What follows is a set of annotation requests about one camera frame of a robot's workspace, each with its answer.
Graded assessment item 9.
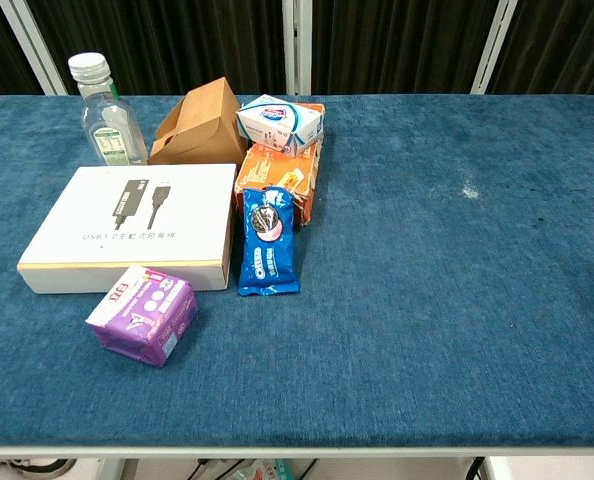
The orange cardboard box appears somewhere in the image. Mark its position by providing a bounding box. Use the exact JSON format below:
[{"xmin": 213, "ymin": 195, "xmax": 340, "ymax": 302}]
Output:
[{"xmin": 233, "ymin": 102, "xmax": 327, "ymax": 227}]

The white blue soap box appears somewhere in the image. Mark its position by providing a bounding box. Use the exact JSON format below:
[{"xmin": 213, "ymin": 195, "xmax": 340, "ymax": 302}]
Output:
[{"xmin": 235, "ymin": 94, "xmax": 325, "ymax": 158}]

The brown kraft paper box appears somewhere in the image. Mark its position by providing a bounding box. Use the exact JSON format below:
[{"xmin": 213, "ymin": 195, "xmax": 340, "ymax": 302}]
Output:
[{"xmin": 147, "ymin": 76, "xmax": 249, "ymax": 167}]

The blue Oreo cookie packet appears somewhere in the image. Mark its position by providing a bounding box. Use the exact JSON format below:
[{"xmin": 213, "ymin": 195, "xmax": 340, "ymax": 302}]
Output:
[{"xmin": 236, "ymin": 186, "xmax": 301, "ymax": 297}]

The blue table cloth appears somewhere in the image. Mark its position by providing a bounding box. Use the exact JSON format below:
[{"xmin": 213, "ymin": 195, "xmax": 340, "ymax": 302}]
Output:
[{"xmin": 0, "ymin": 93, "xmax": 594, "ymax": 448}]

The purple sanitary pad pack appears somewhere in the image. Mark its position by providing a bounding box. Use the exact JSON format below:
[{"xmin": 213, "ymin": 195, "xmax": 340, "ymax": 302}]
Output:
[{"xmin": 85, "ymin": 265, "xmax": 199, "ymax": 369}]

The clear plastic bottle white cap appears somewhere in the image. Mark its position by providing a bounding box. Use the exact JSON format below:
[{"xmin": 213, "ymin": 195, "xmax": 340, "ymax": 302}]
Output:
[{"xmin": 67, "ymin": 52, "xmax": 149, "ymax": 167}]

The black curtain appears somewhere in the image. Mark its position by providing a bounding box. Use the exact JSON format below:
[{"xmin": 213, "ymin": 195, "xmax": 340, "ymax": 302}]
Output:
[{"xmin": 0, "ymin": 0, "xmax": 594, "ymax": 107}]

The white table leg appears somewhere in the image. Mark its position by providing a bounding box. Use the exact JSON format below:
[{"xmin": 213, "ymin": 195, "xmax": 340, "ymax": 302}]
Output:
[{"xmin": 481, "ymin": 456, "xmax": 516, "ymax": 480}]

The white USB cable box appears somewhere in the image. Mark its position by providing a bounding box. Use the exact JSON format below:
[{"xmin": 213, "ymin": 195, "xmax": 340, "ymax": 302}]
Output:
[{"xmin": 16, "ymin": 164, "xmax": 239, "ymax": 295}]

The white metal frame post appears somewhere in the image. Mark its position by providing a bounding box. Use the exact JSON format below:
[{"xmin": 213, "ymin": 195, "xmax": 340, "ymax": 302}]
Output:
[
  {"xmin": 469, "ymin": 0, "xmax": 520, "ymax": 96},
  {"xmin": 0, "ymin": 0, "xmax": 69, "ymax": 97},
  {"xmin": 282, "ymin": 0, "xmax": 314, "ymax": 96}
]

